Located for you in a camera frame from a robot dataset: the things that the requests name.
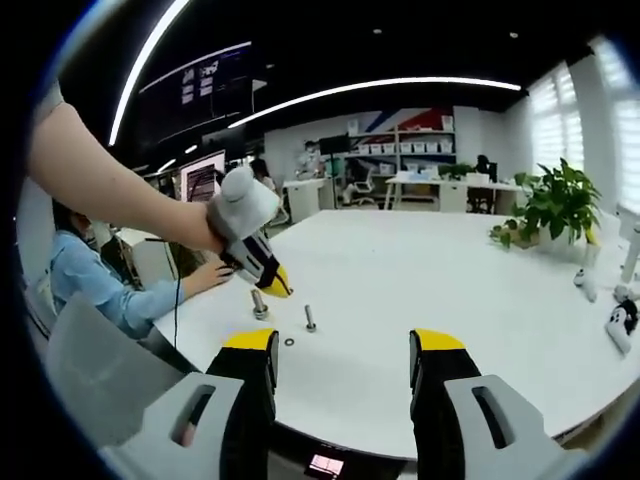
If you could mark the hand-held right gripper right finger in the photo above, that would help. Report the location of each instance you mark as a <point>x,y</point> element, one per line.
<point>442,400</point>

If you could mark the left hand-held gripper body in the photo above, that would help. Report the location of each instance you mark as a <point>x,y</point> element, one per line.
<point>245,205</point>

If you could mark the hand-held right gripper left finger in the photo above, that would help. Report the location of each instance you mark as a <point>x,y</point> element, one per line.
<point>245,400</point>

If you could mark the metal threaded stud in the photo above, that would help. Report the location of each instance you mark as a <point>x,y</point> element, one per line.
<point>258,301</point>
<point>309,317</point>

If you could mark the computer monitor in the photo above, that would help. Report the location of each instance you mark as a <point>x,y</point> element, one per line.
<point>197,175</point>

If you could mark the white cabinet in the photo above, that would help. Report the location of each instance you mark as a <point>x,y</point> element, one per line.
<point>305,197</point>

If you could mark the black screen on stand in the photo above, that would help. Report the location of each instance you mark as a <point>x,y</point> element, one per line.
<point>334,145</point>

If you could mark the white office chair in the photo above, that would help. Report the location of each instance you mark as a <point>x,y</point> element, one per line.
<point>362,187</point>

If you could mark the dark hanging display screen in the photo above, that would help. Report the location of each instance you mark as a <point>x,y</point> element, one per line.
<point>200,90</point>

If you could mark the person's grey shirt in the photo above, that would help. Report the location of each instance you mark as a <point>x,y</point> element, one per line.
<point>95,380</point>

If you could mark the long ceiling light strip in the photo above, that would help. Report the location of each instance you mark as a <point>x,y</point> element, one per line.
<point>400,82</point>
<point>126,92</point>

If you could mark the shelf unit with white bins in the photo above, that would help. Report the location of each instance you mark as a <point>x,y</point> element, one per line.
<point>405,147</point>

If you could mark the white handheld controller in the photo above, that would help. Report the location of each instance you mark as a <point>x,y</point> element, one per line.
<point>586,285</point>

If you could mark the long white desk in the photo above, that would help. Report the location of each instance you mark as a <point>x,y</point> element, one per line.
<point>440,182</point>

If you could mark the black and white plush toy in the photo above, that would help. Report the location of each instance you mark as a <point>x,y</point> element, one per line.
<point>625,322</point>

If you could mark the small grey toy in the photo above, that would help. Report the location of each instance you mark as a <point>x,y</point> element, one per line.
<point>622,291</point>

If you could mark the small yellow object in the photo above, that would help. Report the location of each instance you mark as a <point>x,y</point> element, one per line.
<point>592,237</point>

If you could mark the potted green plant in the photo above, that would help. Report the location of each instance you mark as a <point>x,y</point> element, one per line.
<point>560,200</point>

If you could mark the white window blinds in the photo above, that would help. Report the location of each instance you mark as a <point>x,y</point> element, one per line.
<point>555,115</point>

